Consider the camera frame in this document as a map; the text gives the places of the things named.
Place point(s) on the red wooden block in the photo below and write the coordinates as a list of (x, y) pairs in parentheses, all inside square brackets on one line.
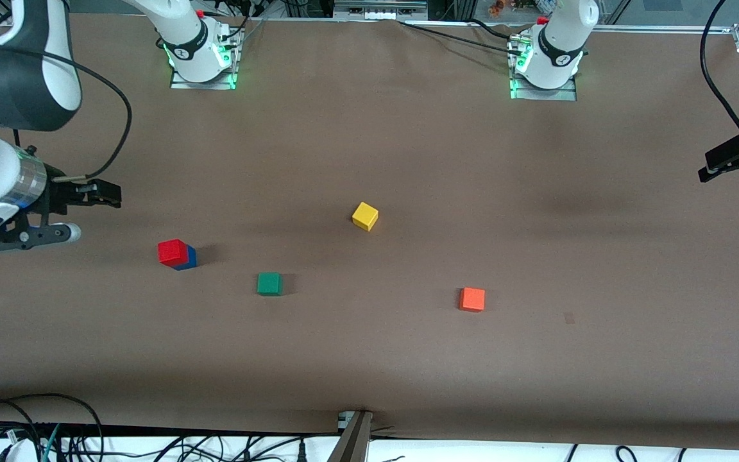
[(172, 251)]

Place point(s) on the grey camera support bar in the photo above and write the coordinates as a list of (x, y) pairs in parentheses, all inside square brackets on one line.
[(353, 443)]

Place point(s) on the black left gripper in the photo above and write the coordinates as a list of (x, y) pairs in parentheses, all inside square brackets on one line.
[(737, 154)]

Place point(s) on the orange wooden block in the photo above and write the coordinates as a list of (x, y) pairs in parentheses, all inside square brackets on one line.
[(472, 299)]

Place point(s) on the small metal bracket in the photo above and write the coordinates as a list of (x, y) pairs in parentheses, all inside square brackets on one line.
[(344, 420)]

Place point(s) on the aluminium frame rail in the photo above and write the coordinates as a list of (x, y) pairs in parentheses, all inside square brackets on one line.
[(664, 28)]

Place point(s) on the yellow wooden block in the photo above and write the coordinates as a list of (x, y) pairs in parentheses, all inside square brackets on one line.
[(365, 216)]

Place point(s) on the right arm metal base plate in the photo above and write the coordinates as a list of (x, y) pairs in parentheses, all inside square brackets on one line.
[(183, 85)]

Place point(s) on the brown paper table cover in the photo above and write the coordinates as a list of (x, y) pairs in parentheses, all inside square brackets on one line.
[(369, 353)]

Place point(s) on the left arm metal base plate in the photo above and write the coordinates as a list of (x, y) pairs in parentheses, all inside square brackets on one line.
[(562, 95)]

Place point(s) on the green wooden block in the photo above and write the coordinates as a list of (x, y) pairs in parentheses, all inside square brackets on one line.
[(269, 283)]

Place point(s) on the colourful toy pile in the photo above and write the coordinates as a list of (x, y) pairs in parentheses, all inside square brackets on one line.
[(498, 6)]

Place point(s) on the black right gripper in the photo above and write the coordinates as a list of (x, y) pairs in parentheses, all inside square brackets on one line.
[(60, 194)]

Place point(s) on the blue wooden block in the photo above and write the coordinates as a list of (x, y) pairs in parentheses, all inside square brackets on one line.
[(190, 260)]

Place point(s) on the grey power strip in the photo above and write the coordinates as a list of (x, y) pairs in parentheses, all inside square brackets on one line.
[(379, 11)]

